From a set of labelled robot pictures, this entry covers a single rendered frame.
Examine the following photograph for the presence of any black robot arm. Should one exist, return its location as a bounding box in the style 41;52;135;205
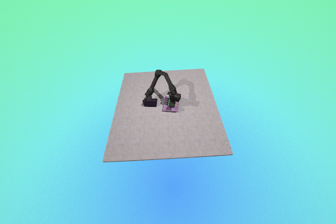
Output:
145;70;181;102

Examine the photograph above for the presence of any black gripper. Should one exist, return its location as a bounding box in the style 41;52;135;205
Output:
169;98;175;108

